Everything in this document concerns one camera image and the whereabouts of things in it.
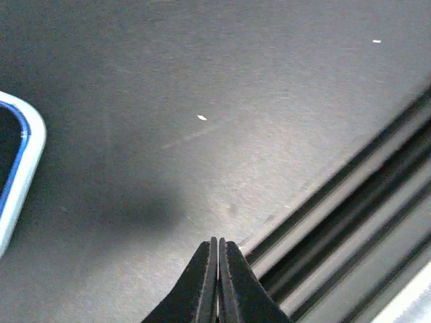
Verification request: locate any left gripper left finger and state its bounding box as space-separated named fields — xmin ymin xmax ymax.
xmin=143 ymin=237 xmax=218 ymax=323

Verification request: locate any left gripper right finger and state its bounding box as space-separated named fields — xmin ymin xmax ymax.
xmin=219 ymin=238 xmax=292 ymax=323

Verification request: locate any phone in blue case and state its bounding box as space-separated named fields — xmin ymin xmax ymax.
xmin=1 ymin=92 xmax=46 ymax=254

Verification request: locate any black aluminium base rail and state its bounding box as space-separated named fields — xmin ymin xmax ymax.
xmin=242 ymin=88 xmax=430 ymax=322

